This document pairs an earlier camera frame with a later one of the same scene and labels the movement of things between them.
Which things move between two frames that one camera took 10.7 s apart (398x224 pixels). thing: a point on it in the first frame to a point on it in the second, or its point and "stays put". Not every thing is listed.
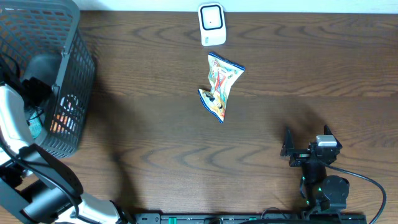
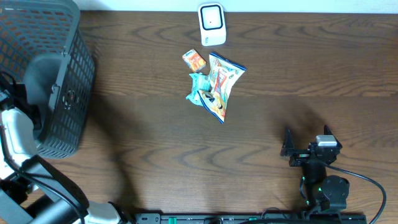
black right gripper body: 300,157 stays put
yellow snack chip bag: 221,74 stays put
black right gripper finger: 288,144 stays put
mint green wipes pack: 35,125 to 200,82
